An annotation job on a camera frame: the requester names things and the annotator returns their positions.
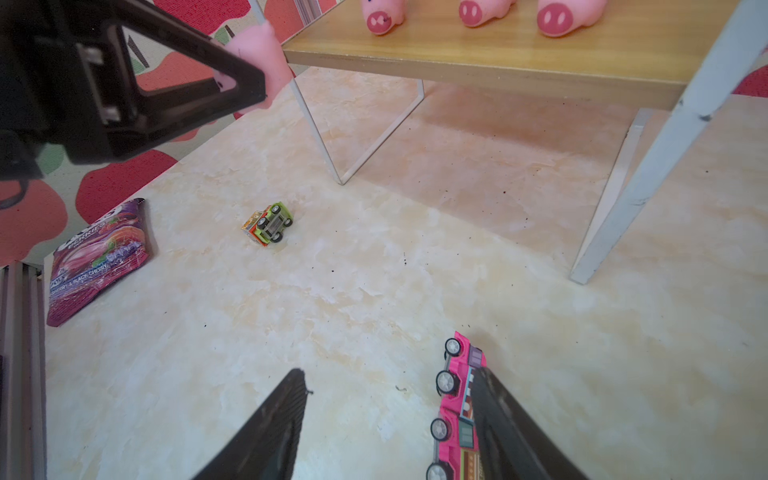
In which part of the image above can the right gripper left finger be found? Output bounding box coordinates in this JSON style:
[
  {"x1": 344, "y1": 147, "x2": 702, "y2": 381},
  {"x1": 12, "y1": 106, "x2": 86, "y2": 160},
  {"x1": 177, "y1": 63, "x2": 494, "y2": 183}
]
[{"x1": 195, "y1": 368, "x2": 308, "y2": 480}]

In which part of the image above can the purple snack bag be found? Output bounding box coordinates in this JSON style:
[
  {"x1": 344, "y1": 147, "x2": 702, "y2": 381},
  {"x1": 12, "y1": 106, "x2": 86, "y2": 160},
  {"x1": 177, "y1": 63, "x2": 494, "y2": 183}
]
[{"x1": 46, "y1": 198, "x2": 150, "y2": 327}]

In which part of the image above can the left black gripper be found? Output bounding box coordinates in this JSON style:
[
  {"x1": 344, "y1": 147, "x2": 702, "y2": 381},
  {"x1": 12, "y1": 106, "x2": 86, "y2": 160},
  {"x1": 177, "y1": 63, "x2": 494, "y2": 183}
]
[{"x1": 1, "y1": 0, "x2": 265, "y2": 180}]

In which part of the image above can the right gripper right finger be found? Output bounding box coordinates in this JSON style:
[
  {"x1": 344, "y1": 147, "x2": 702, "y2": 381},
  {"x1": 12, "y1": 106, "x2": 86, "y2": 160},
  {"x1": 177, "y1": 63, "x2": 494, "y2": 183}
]
[{"x1": 472, "y1": 367, "x2": 587, "y2": 480}]

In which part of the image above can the pink toy pig front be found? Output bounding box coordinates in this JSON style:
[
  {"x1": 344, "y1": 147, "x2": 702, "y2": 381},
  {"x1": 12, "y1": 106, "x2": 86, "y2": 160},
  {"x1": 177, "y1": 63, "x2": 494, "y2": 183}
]
[{"x1": 536, "y1": 0, "x2": 608, "y2": 38}]

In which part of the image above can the wooden two-tier shelf white frame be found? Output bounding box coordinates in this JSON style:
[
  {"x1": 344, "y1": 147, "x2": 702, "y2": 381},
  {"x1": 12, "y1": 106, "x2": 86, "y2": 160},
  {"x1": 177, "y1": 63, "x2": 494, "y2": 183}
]
[{"x1": 283, "y1": 1, "x2": 767, "y2": 284}]

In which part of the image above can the pink toy car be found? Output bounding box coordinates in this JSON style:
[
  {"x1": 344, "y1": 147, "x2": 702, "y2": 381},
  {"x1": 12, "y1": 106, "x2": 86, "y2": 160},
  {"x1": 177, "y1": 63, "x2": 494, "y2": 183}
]
[{"x1": 425, "y1": 332, "x2": 487, "y2": 480}]

